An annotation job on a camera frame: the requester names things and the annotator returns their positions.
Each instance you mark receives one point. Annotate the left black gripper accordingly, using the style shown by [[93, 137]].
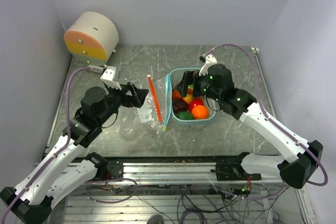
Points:
[[138, 94]]

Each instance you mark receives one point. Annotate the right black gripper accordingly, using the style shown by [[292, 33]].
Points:
[[188, 79]]

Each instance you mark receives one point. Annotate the watermelon slice toy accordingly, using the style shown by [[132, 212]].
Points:
[[189, 98]]

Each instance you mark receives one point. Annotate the clear zip top bag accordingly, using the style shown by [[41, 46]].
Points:
[[152, 117]]

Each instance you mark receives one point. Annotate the light blue plastic basket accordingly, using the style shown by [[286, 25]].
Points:
[[172, 79]]

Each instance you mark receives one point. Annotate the green toy avocado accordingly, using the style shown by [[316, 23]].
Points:
[[184, 115]]

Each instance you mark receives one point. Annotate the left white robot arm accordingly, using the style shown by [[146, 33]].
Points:
[[36, 196]]

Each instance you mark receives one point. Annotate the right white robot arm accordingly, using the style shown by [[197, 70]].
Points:
[[298, 158]]

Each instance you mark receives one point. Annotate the orange toy fruit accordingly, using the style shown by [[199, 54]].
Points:
[[200, 112]]

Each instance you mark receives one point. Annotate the round cream drawer box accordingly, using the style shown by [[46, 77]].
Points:
[[92, 38]]

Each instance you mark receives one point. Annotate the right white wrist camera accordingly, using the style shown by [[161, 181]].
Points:
[[207, 61]]

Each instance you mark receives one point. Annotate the small white wall clip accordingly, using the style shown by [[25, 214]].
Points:
[[255, 50]]

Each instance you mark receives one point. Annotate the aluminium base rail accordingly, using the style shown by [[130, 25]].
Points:
[[181, 173]]

